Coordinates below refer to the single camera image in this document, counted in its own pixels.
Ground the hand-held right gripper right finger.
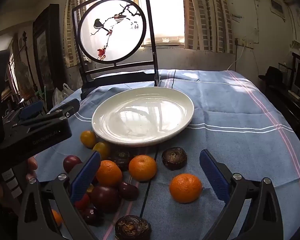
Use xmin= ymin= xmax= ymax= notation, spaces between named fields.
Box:
xmin=199 ymin=149 xmax=284 ymax=240

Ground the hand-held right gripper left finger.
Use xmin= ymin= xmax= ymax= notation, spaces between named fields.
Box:
xmin=17 ymin=151 xmax=102 ymax=240

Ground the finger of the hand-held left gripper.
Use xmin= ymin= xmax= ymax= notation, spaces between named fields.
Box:
xmin=2 ymin=101 xmax=44 ymax=123
xmin=4 ymin=99 xmax=80 ymax=133

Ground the dark red plum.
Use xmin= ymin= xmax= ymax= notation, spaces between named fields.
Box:
xmin=90 ymin=185 xmax=121 ymax=213
xmin=63 ymin=155 xmax=82 ymax=173

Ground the tangerine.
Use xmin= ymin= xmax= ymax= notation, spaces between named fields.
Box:
xmin=128 ymin=154 xmax=157 ymax=182
xmin=169 ymin=173 xmax=203 ymax=204
xmin=51 ymin=209 xmax=64 ymax=227
xmin=95 ymin=160 xmax=123 ymax=187

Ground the red tomato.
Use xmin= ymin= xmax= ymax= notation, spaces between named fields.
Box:
xmin=74 ymin=193 xmax=91 ymax=211

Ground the dark cherry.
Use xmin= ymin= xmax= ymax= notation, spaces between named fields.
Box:
xmin=118 ymin=181 xmax=140 ymax=201
xmin=80 ymin=206 xmax=102 ymax=227

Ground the water chestnut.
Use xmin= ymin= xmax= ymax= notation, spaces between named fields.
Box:
xmin=115 ymin=215 xmax=152 ymax=240
xmin=111 ymin=149 xmax=134 ymax=172
xmin=161 ymin=147 xmax=188 ymax=171

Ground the white plate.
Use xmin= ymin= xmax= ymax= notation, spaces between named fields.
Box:
xmin=91 ymin=87 xmax=195 ymax=147

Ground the person's left hand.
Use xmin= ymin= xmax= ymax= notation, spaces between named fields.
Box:
xmin=26 ymin=156 xmax=38 ymax=182

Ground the white plastic bag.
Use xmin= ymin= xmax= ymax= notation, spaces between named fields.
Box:
xmin=52 ymin=83 xmax=75 ymax=105

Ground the standing fan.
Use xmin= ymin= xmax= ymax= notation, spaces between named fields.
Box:
xmin=14 ymin=61 xmax=33 ymax=90

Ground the dark framed picture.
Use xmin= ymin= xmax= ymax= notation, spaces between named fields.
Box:
xmin=32 ymin=4 xmax=65 ymax=105

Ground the checked curtain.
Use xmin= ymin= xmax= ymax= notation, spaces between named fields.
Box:
xmin=182 ymin=0 xmax=234 ymax=54
xmin=65 ymin=0 xmax=90 ymax=68

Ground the blue striped tablecloth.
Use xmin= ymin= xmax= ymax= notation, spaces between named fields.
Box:
xmin=34 ymin=69 xmax=300 ymax=240

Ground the bird painting table screen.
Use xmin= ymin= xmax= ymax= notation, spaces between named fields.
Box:
xmin=72 ymin=0 xmax=174 ymax=100

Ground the black hat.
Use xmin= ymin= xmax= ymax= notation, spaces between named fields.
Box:
xmin=259 ymin=66 xmax=284 ymax=83

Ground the window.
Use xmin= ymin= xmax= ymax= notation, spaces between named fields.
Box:
xmin=89 ymin=0 xmax=185 ymax=47

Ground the white cable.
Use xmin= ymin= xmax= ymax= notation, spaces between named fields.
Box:
xmin=226 ymin=45 xmax=247 ymax=71

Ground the wall power outlet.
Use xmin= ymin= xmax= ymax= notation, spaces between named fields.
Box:
xmin=236 ymin=38 xmax=252 ymax=47

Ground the wall box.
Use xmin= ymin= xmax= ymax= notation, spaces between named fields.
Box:
xmin=267 ymin=0 xmax=287 ymax=20

